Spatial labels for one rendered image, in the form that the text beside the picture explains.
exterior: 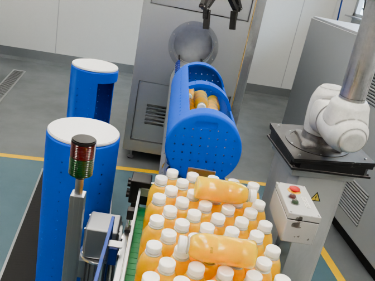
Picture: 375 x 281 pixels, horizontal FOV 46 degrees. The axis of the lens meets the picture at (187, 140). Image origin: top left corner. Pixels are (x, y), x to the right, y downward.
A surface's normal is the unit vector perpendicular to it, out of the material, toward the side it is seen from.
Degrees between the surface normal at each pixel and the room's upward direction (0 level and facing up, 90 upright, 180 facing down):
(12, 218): 0
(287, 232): 90
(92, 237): 90
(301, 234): 90
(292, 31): 90
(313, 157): 5
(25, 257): 0
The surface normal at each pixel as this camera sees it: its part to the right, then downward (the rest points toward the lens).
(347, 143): 0.04, 0.53
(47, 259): -0.49, 0.24
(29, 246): 0.18, -0.91
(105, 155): 0.72, 0.38
